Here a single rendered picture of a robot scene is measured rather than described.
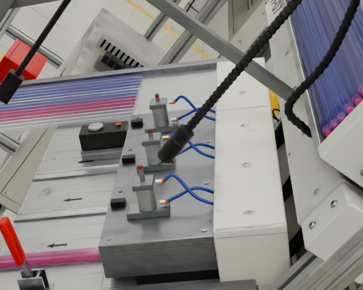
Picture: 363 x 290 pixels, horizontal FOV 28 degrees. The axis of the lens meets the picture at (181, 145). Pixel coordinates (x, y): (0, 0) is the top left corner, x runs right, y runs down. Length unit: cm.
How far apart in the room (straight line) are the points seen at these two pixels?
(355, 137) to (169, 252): 26
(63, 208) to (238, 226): 33
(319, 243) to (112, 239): 25
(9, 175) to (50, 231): 153
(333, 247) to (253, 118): 33
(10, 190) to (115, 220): 170
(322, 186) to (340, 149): 7
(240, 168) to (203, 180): 6
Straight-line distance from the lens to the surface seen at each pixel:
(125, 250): 83
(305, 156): 83
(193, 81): 136
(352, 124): 69
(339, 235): 72
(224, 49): 93
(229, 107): 105
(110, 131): 112
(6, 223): 83
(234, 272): 82
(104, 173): 109
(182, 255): 83
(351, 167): 71
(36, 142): 243
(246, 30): 220
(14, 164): 249
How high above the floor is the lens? 160
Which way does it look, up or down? 24 degrees down
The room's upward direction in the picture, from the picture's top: 40 degrees clockwise
